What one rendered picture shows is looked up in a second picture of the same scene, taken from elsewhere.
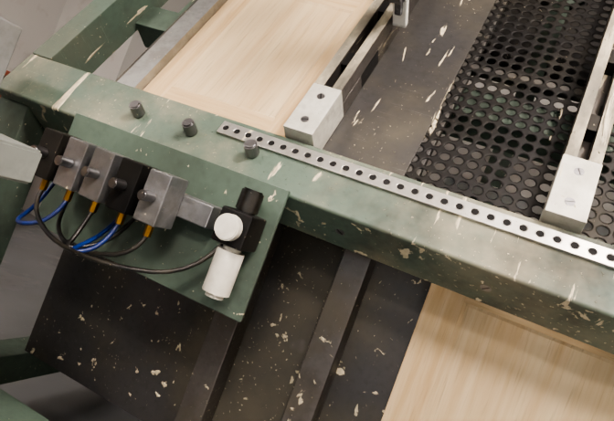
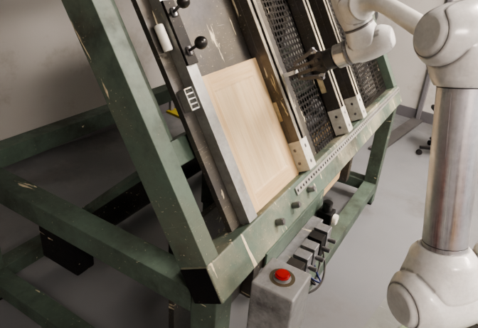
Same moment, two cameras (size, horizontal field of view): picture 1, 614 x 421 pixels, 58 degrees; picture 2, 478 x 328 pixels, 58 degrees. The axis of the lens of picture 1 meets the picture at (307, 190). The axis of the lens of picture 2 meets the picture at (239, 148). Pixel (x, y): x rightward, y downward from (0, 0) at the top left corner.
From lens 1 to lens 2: 213 cm
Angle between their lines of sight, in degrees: 83
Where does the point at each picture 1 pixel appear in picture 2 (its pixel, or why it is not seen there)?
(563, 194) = (348, 124)
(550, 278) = (353, 149)
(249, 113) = (282, 173)
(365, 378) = not seen: hidden behind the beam
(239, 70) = (259, 156)
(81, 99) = (257, 247)
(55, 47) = (211, 247)
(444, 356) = not seen: hidden behind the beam
